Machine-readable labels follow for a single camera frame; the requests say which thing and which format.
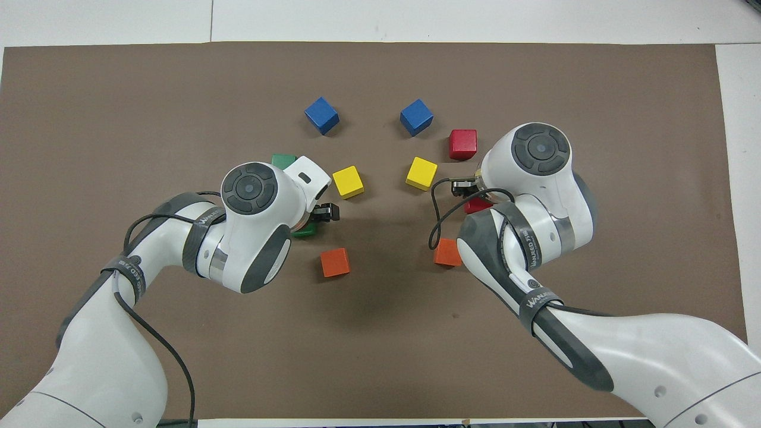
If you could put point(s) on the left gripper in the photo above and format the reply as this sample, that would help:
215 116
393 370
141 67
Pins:
312 178

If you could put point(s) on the red wooden block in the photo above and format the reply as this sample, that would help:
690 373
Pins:
462 144
475 205

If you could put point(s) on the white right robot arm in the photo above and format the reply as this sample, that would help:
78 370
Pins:
553 196

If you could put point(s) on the blue wooden block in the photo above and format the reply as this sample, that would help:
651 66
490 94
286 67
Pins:
416 117
321 116

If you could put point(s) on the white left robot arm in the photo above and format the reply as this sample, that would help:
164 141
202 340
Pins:
255 238

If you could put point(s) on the green wooden block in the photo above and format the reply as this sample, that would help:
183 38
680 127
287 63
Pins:
303 232
282 160

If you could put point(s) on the orange wooden block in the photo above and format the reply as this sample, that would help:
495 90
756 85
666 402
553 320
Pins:
446 254
335 262

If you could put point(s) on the yellow wooden block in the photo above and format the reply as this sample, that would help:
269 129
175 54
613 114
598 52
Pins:
421 173
348 182

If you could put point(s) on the brown table mat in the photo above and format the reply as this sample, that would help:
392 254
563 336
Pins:
380 356

